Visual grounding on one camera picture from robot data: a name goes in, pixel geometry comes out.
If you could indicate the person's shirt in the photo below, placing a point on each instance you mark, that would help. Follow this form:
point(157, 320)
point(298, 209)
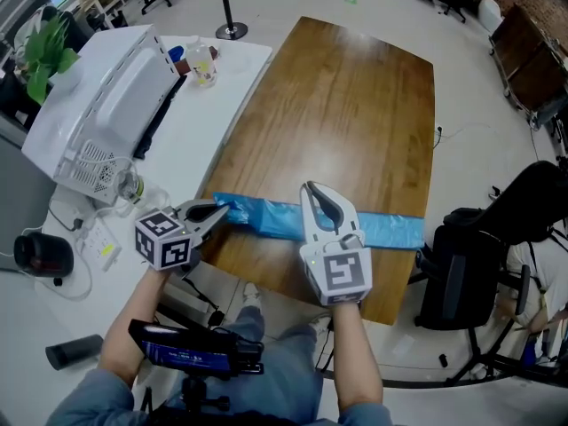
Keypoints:
point(89, 397)

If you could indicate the clear plastic jug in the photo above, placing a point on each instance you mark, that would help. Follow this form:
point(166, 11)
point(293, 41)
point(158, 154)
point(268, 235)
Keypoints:
point(202, 67)

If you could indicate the blue plastic bag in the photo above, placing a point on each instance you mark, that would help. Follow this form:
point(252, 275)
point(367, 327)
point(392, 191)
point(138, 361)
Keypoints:
point(281, 218)

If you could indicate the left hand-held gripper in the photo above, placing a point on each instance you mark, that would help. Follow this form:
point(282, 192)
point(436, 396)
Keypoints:
point(164, 242)

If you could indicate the green leafy potted plant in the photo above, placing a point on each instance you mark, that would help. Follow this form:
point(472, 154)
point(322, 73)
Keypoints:
point(49, 56)

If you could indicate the white floor power strip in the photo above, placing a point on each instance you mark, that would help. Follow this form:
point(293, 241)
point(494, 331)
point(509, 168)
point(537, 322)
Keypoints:
point(438, 133)

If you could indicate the black power adapter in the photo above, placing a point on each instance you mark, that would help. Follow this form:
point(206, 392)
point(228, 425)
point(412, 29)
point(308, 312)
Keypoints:
point(216, 318)

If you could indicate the person's left white shoe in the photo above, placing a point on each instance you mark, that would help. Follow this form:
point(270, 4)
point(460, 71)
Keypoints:
point(252, 293)

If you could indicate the person's white shoe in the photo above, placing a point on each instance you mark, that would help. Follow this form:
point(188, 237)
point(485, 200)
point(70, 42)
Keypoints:
point(320, 324)
point(252, 293)

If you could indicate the white desk power strip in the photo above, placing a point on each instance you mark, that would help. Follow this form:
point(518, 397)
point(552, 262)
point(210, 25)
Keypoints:
point(102, 246)

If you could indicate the black stanchion post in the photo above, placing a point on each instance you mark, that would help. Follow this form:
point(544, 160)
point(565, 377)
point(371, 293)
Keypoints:
point(231, 29)

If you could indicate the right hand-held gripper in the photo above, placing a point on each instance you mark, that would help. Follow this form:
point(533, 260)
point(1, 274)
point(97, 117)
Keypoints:
point(341, 273)

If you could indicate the dark grey cylinder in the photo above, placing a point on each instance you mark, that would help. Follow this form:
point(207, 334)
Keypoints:
point(73, 351)

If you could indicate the small blue object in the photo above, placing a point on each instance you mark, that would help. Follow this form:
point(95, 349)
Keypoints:
point(176, 53)

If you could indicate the white rounded bin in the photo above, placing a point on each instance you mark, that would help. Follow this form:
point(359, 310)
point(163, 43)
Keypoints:
point(490, 13)

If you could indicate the black round container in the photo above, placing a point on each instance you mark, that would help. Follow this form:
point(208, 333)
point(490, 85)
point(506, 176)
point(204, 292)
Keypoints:
point(42, 255)

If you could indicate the black mesh office chair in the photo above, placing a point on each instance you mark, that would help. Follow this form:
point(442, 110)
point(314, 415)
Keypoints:
point(461, 273)

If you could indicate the person's left forearm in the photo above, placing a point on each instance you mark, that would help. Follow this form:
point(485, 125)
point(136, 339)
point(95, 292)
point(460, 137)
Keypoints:
point(133, 322)

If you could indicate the small dark red box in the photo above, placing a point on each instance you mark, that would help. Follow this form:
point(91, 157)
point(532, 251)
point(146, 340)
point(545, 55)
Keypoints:
point(183, 68)
point(214, 52)

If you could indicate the black tripod mount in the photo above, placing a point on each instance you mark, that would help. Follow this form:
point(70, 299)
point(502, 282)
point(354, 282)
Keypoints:
point(195, 393)

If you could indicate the clear bottle green band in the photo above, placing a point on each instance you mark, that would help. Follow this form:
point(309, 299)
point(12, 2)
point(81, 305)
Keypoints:
point(133, 186)

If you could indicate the white paper slip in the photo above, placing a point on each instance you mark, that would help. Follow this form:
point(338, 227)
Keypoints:
point(404, 345)

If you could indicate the person's right white shoe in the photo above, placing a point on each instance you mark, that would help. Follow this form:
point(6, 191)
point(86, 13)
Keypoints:
point(320, 324)

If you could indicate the black plug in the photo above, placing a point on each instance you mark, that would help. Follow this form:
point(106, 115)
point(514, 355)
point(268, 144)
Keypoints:
point(77, 224)
point(57, 282)

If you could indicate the person's right forearm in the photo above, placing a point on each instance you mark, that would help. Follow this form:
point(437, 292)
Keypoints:
point(355, 357)

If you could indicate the black mounted screen device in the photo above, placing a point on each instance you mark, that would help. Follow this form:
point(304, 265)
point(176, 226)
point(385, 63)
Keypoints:
point(186, 351)

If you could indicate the small black floor object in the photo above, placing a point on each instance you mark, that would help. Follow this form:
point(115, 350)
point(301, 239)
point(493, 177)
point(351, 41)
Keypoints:
point(444, 360)

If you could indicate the brown wooden cabinet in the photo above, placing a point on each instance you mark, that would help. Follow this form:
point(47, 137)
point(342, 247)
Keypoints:
point(528, 56)

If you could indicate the white microwave oven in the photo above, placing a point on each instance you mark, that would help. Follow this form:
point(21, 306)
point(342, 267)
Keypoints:
point(111, 91)

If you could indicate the person's jeans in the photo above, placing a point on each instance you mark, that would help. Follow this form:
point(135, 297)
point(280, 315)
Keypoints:
point(284, 371)

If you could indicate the blue bottle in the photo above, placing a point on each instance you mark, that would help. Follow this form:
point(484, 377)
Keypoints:
point(531, 353)

